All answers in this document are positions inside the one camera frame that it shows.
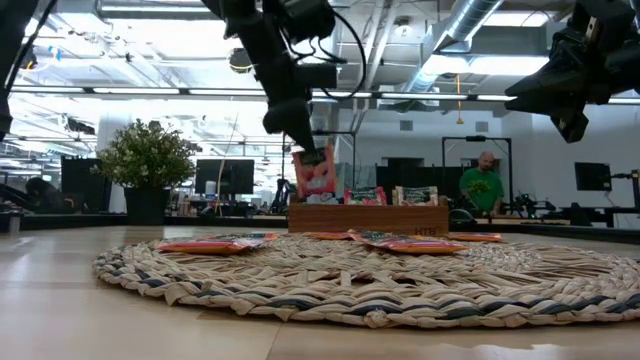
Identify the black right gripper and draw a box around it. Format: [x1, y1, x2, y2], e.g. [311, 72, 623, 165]
[505, 19, 640, 144]

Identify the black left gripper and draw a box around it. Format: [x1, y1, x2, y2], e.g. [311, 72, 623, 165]
[252, 49, 339, 154]

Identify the orange tea bag packet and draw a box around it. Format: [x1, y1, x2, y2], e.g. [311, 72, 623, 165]
[291, 145, 343, 205]
[446, 231, 505, 244]
[348, 228, 470, 256]
[307, 230, 352, 241]
[155, 232, 280, 256]

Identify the beige tea bag packet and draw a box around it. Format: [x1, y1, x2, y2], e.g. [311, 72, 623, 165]
[391, 185, 441, 207]

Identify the black monitor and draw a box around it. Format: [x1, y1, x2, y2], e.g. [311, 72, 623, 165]
[573, 161, 613, 193]
[60, 157, 112, 214]
[193, 158, 256, 196]

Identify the person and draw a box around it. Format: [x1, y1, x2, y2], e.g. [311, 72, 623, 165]
[24, 177, 69, 215]
[458, 150, 506, 217]

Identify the wooden three-compartment box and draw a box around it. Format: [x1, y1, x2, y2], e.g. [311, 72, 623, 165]
[288, 194, 450, 237]

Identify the black background table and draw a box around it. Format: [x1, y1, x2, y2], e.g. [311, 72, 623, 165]
[559, 202, 640, 229]

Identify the green potted plant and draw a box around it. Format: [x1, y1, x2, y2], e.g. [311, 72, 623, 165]
[89, 118, 204, 226]

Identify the black arched clamp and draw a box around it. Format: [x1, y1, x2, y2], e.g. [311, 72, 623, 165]
[448, 208, 479, 225]

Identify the round woven placemat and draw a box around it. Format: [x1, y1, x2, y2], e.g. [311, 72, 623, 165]
[92, 230, 640, 330]

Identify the overhead LED light bar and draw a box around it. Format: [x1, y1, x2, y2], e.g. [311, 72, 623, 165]
[9, 84, 640, 105]

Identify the black round ceiling fixture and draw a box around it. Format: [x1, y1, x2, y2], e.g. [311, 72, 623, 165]
[20, 45, 39, 71]

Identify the black round overhead camera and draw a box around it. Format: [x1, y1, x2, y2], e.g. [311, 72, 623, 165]
[228, 47, 255, 75]

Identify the silver ventilation duct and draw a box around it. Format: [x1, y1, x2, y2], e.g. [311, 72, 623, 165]
[399, 0, 506, 96]

